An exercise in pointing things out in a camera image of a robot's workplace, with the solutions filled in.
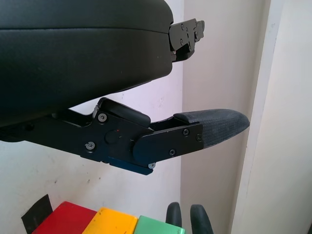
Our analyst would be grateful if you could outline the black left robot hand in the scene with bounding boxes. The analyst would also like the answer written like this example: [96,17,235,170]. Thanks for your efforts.
[0,0,250,176]

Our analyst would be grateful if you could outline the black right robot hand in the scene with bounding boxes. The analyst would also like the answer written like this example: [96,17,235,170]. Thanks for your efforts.
[165,201,214,234]

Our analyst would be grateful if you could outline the green block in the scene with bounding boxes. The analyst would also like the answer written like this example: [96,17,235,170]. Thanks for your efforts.
[133,215,187,234]

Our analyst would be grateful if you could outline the yellow block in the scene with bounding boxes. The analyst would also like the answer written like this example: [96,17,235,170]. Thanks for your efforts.
[82,207,139,234]

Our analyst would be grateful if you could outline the red block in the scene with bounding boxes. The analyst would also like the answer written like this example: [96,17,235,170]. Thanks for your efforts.
[31,201,97,234]

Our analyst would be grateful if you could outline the black tape strip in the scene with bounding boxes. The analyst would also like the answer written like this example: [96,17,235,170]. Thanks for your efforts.
[21,194,54,234]

